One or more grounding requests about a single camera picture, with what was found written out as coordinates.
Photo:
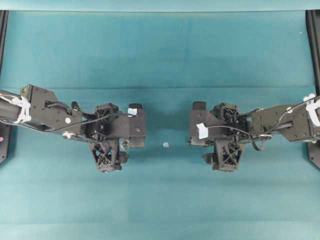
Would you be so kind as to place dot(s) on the small silver metal washer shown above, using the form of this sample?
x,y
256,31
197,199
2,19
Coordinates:
x,y
125,144

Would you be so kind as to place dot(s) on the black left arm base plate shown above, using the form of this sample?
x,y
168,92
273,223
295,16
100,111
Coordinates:
x,y
5,133

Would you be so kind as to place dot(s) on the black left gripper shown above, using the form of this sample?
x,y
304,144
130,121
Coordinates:
x,y
104,148

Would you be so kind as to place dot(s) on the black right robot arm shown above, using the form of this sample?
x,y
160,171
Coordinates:
x,y
295,122

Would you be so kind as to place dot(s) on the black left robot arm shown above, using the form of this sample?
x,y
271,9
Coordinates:
x,y
38,109

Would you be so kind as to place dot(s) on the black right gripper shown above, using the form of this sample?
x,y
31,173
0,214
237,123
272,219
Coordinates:
x,y
228,137

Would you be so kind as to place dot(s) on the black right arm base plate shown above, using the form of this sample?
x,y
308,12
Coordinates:
x,y
311,153

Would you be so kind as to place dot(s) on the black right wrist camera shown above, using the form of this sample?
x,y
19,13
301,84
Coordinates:
x,y
199,120

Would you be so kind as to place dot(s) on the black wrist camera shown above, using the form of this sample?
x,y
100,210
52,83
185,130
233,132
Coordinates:
x,y
132,126
199,120

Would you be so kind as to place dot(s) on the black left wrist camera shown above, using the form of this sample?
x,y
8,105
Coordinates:
x,y
132,126

